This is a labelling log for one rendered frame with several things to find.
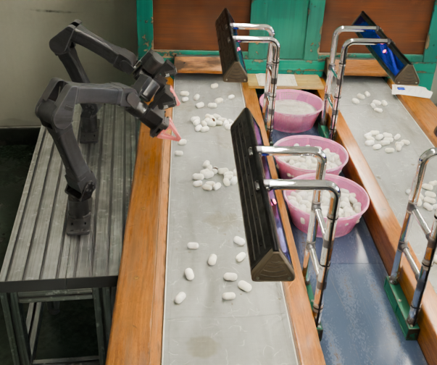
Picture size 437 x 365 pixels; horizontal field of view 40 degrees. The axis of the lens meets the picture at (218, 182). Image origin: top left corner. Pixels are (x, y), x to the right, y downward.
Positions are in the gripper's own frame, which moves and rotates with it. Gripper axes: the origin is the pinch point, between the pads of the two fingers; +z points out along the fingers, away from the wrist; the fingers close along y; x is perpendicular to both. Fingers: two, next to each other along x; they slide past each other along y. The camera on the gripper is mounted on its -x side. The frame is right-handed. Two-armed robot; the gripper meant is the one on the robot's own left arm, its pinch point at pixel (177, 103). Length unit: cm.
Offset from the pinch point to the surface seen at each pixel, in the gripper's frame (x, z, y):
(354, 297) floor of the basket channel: -20, 46, -95
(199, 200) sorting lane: 1, 10, -57
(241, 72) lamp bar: -33.1, -1.1, -33.9
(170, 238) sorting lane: 7, 4, -77
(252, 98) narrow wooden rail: -16.1, 27.0, 18.1
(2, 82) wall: 98, -52, 120
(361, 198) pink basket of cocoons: -33, 49, -57
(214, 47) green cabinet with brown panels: -15.7, 7.4, 45.4
